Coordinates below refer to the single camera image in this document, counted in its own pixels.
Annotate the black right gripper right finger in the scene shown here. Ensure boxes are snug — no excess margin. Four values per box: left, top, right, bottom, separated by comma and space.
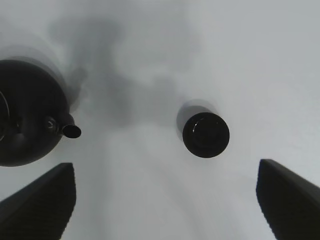
256, 159, 320, 240

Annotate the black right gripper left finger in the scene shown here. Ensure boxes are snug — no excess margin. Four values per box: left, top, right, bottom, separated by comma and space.
0, 162, 77, 240

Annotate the black round teapot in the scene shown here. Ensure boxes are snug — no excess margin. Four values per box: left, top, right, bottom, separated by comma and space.
0, 59, 82, 167

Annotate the small black teacup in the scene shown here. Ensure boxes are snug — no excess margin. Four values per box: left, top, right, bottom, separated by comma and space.
182, 112, 230, 159

